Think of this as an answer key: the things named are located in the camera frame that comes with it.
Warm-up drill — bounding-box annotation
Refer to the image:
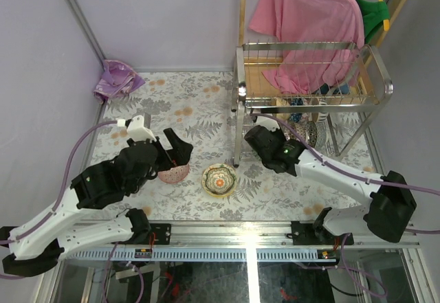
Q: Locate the blue triangle patterned bowl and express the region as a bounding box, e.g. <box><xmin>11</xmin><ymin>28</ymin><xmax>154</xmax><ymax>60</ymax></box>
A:
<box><xmin>287</xmin><ymin>98</ymin><xmax>307</xmax><ymax>124</ymax></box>

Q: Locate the black white patterned bowl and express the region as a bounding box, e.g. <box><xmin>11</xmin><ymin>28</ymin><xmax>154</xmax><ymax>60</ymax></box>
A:
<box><xmin>306</xmin><ymin>121</ymin><xmax>327</xmax><ymax>149</ymax></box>

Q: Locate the tan yellow bowl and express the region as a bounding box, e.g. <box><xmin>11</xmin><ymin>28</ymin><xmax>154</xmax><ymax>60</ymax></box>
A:
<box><xmin>275</xmin><ymin>98</ymin><xmax>292</xmax><ymax>121</ymax></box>

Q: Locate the striped white bowl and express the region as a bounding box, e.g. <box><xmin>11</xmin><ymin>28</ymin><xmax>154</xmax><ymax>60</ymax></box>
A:
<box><xmin>313</xmin><ymin>99</ymin><xmax>329</xmax><ymax>123</ymax></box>

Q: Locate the steel two-tier dish rack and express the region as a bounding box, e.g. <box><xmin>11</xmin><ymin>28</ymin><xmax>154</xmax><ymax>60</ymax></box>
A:
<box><xmin>231</xmin><ymin>42</ymin><xmax>386</xmax><ymax>167</ymax></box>

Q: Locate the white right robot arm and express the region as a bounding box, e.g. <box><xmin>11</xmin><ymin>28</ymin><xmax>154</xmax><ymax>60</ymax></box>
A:
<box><xmin>244</xmin><ymin>126</ymin><xmax>417</xmax><ymax>245</ymax></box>

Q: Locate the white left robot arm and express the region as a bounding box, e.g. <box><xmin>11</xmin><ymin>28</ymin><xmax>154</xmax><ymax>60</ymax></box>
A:
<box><xmin>1</xmin><ymin>128</ymin><xmax>193</xmax><ymax>280</ymax></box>

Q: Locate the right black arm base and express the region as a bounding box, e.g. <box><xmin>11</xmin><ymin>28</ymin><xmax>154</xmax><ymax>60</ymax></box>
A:
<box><xmin>291</xmin><ymin>221</ymin><xmax>342</xmax><ymax>246</ymax></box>

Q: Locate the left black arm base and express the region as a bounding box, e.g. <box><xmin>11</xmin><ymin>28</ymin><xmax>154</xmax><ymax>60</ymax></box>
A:
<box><xmin>119</xmin><ymin>223</ymin><xmax>172</xmax><ymax>245</ymax></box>

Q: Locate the red patterned bowl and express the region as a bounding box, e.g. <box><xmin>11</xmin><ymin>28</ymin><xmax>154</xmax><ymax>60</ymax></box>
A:
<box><xmin>158</xmin><ymin>164</ymin><xmax>190</xmax><ymax>184</ymax></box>

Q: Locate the scalloped green orange bowl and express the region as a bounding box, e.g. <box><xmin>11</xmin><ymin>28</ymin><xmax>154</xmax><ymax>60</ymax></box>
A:
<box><xmin>204</xmin><ymin>166</ymin><xmax>236</xmax><ymax>195</ymax></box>

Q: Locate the yellow rimmed floral bowl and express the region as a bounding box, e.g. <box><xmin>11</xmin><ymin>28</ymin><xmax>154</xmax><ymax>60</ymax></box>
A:
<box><xmin>201</xmin><ymin>164</ymin><xmax>238</xmax><ymax>198</ymax></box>

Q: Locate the wooden clothes stand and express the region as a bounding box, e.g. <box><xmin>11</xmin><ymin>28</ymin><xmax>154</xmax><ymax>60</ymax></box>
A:
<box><xmin>232</xmin><ymin>0</ymin><xmax>407</xmax><ymax>111</ymax></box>

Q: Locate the purple crumpled cloth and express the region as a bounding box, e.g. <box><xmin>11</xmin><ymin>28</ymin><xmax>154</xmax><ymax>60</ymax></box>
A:
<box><xmin>93</xmin><ymin>59</ymin><xmax>146</xmax><ymax>104</ymax></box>

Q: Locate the pink t-shirt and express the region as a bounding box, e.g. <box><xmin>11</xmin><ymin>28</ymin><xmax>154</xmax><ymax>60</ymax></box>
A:
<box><xmin>249</xmin><ymin>0</ymin><xmax>364</xmax><ymax>94</ymax></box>

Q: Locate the green t-shirt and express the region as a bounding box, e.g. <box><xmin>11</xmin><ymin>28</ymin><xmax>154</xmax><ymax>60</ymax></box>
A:
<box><xmin>356</xmin><ymin>0</ymin><xmax>391</xmax><ymax>44</ymax></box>

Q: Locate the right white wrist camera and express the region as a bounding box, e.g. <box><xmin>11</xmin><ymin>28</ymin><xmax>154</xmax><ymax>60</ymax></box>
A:
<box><xmin>254</xmin><ymin>116</ymin><xmax>280</xmax><ymax>132</ymax></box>

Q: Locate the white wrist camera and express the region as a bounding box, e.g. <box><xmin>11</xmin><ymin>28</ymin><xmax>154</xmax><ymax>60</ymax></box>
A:
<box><xmin>116</xmin><ymin>114</ymin><xmax>156</xmax><ymax>142</ymax></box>
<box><xmin>254</xmin><ymin>116</ymin><xmax>280</xmax><ymax>132</ymax></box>

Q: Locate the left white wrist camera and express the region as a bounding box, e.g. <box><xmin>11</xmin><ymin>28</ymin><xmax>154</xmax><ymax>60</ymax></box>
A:
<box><xmin>116</xmin><ymin>114</ymin><xmax>156</xmax><ymax>142</ymax></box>

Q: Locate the aluminium rail frame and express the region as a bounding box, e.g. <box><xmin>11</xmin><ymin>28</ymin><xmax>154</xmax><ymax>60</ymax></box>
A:
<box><xmin>34</xmin><ymin>103</ymin><xmax>440</xmax><ymax>303</ymax></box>

